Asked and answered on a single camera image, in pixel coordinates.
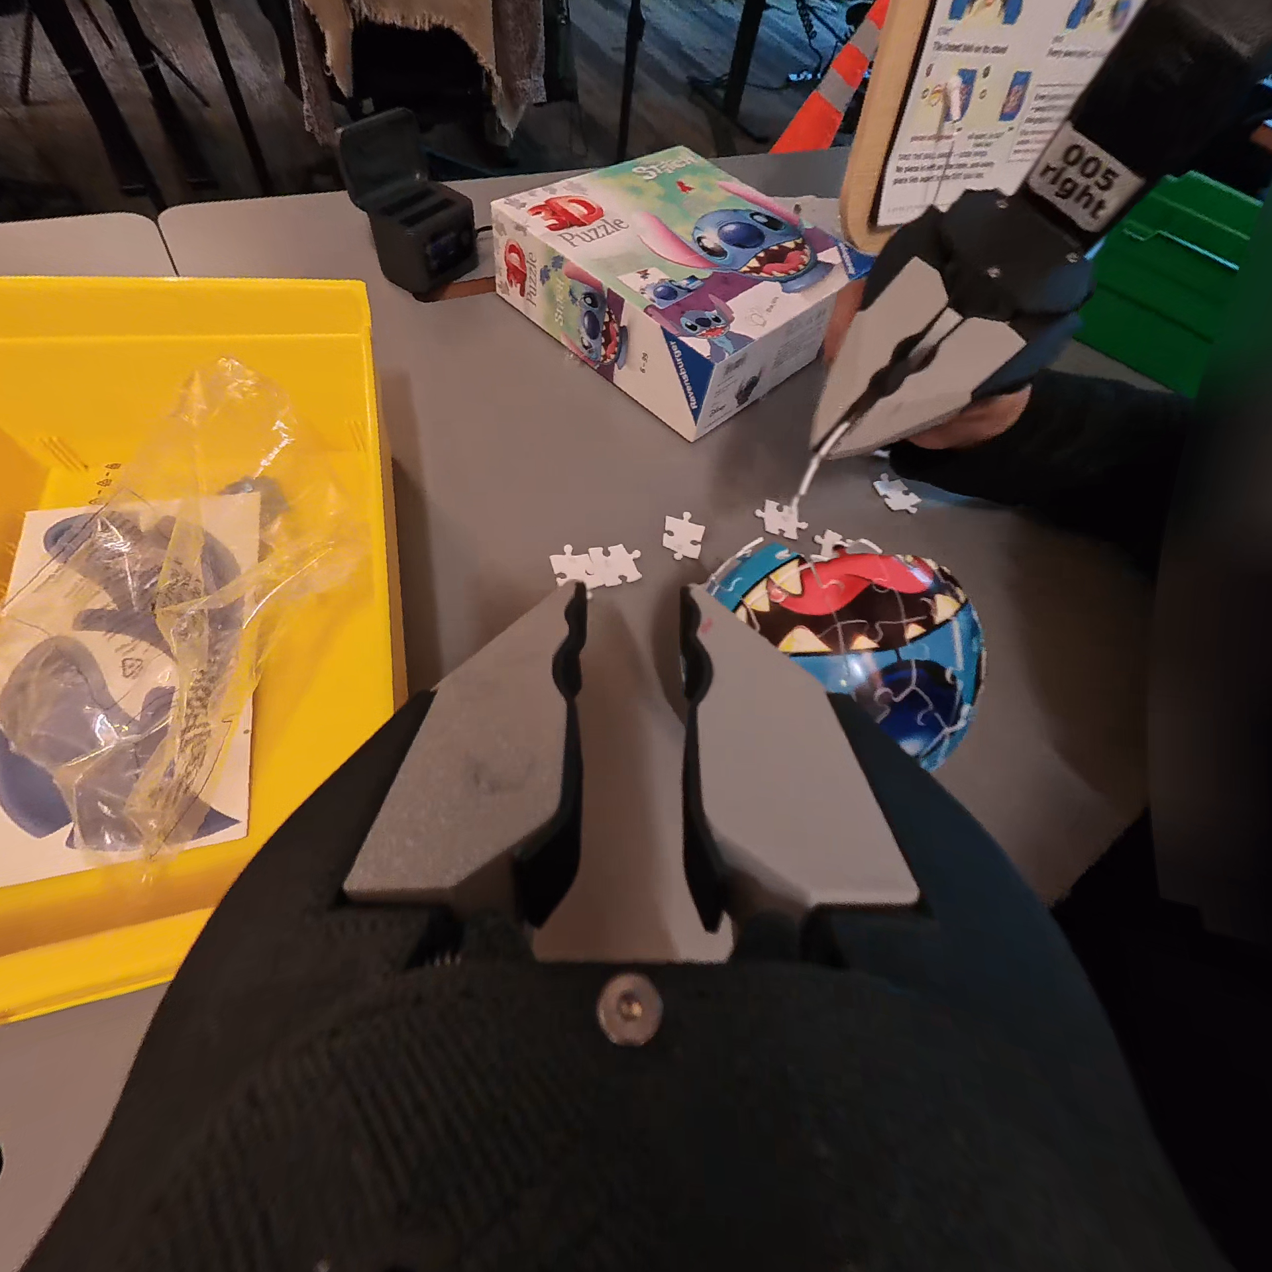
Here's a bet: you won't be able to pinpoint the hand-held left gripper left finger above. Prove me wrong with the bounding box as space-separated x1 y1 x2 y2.
340 582 590 928

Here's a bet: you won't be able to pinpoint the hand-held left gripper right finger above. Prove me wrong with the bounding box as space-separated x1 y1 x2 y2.
678 585 922 934

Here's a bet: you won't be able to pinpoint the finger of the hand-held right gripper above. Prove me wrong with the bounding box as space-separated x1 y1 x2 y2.
809 260 954 455
829 318 1026 461

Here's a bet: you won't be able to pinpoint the blue puzzle ball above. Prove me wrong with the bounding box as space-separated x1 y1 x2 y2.
703 537 988 774

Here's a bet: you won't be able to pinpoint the person's right forearm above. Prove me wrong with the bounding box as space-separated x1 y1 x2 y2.
889 373 1193 583

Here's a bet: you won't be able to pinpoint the colourful cartoon puzzle box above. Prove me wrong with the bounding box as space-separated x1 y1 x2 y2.
488 159 878 445

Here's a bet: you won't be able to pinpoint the person's right hand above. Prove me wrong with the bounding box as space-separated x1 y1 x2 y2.
914 387 1032 451

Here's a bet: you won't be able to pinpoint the white printed instruction sheet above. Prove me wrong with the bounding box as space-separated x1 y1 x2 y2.
871 0 1144 231

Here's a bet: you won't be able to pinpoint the green plastic bin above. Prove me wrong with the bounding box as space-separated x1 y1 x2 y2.
1073 174 1268 399

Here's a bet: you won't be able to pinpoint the wooden board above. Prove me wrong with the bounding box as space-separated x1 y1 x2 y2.
837 0 940 259

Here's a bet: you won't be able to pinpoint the orange traffic cone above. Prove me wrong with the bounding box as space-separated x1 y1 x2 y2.
769 0 890 155

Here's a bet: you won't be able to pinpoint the white paper with blue print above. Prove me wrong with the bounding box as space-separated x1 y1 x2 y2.
0 493 265 888

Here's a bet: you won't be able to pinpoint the black metal table legs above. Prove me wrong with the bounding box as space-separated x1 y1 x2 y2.
610 0 787 161

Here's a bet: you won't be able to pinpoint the clear plastic bag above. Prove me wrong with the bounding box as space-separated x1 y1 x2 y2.
0 358 371 864

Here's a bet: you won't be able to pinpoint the beige burlap cloth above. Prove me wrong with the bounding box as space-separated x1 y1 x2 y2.
292 0 549 151

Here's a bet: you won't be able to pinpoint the black charger case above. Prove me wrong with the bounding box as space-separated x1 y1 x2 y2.
335 106 478 302

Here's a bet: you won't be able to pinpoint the yellow plastic bin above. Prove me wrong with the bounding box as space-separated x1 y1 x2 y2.
0 276 410 1026

